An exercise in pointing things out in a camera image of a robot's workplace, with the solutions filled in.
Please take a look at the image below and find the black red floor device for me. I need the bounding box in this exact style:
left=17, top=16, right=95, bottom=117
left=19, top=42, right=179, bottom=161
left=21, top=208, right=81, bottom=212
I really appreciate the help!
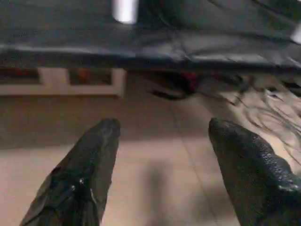
left=150, top=73, right=204, bottom=101

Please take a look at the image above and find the white glass-door cabinet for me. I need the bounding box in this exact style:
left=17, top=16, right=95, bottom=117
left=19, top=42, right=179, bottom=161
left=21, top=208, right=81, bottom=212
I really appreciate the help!
left=0, top=67, right=127, bottom=98

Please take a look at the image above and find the black work mat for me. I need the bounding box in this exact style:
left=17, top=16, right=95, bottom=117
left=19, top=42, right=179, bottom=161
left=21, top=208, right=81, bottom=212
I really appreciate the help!
left=0, top=0, right=301, bottom=74

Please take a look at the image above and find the black floor cable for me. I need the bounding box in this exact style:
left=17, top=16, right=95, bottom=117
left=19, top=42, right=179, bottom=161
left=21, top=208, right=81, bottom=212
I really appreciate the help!
left=221, top=73, right=301, bottom=156

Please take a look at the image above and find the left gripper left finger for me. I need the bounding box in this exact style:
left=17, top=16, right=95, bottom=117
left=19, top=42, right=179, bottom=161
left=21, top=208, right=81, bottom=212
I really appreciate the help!
left=21, top=119, right=121, bottom=226

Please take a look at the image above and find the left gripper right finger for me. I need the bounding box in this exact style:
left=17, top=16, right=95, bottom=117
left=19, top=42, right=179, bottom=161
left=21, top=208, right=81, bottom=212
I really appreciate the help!
left=209, top=119, right=301, bottom=226

